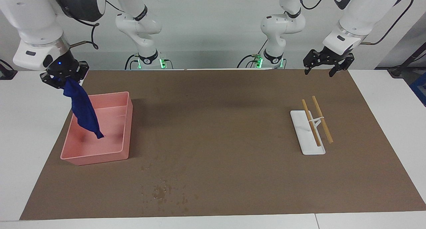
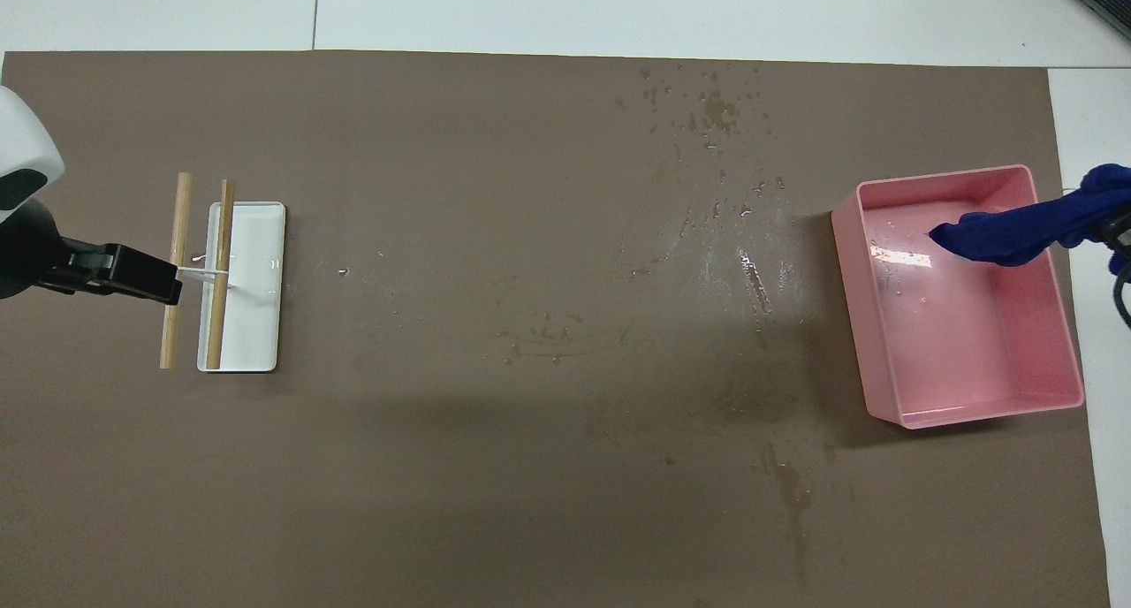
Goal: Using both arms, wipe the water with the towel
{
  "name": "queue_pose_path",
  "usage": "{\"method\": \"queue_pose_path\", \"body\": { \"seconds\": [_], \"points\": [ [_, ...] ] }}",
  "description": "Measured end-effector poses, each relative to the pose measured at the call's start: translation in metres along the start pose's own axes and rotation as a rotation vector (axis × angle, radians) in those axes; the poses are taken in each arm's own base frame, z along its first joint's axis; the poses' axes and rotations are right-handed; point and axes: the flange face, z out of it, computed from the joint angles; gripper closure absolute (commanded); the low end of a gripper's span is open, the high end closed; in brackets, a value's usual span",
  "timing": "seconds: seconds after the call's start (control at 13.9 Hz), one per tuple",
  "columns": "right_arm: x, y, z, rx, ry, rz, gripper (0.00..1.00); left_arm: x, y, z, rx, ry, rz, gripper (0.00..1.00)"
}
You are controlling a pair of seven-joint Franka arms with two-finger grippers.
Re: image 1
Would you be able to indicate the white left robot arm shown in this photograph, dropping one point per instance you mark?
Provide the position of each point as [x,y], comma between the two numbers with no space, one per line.
[362,9]

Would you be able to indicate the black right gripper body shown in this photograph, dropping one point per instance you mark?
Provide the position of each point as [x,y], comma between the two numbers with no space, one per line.
[63,66]

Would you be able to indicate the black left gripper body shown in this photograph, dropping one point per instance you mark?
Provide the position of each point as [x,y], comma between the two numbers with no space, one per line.
[332,57]

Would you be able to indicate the blue box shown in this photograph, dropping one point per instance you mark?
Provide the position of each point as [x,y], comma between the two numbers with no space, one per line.
[420,87]

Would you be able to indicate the brown table mat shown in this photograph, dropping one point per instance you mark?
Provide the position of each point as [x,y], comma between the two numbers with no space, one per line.
[216,122]

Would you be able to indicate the black clamp device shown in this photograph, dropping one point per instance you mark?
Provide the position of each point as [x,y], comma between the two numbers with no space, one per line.
[6,72]

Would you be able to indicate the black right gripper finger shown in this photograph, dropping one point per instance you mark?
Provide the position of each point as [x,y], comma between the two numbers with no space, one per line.
[51,81]
[84,69]

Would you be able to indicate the pink plastic bin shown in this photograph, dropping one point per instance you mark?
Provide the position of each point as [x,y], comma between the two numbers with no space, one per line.
[113,132]

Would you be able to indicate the black tripod leg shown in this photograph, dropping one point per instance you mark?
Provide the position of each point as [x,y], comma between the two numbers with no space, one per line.
[407,61]

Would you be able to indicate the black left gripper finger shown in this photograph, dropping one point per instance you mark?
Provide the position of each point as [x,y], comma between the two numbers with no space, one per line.
[344,65]
[313,57]

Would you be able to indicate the blue towel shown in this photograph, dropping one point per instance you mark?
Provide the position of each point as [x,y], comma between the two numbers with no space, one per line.
[83,111]

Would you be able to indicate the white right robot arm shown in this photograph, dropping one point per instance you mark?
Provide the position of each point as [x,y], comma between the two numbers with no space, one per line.
[33,16]

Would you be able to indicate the wooden rack rod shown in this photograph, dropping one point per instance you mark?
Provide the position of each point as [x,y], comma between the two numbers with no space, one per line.
[324,122]
[314,132]

